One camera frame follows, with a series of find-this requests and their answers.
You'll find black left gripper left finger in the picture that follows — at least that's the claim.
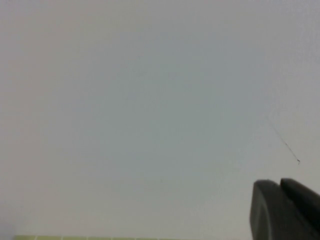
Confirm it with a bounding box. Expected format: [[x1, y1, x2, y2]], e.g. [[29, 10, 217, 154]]
[[249, 179, 315, 240]]

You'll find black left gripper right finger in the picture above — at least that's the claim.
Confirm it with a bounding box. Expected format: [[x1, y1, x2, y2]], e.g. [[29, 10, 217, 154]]
[[279, 177, 320, 240]]

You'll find green white-grid table mat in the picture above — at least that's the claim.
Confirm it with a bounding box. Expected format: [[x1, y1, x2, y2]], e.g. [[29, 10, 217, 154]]
[[11, 234, 252, 240]]

